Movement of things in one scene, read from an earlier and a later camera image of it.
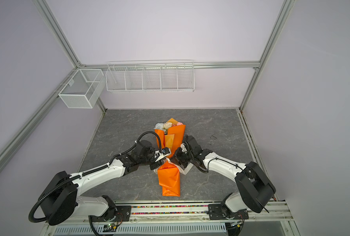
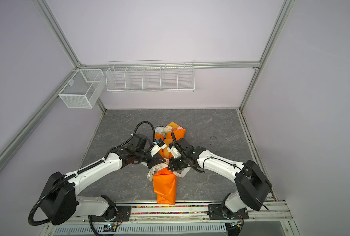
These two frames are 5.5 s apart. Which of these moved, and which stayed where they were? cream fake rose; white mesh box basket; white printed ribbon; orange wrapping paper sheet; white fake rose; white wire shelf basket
Moved: white fake rose; cream fake rose; orange wrapping paper sheet; white printed ribbon
Stayed: white mesh box basket; white wire shelf basket
